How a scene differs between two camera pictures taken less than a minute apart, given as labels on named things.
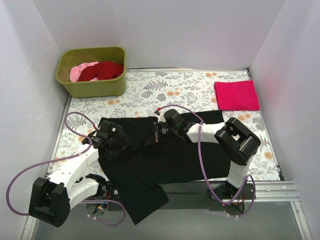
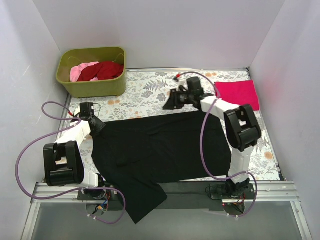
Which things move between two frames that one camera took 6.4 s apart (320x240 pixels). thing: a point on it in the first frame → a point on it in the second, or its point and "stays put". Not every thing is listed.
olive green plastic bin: x=115 y=87 stays put
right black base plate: x=226 y=191 stays put
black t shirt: x=136 y=176 stays put
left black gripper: x=122 y=144 → x=95 y=123
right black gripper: x=156 y=132 → x=176 y=99
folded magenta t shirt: x=237 y=95 stays put
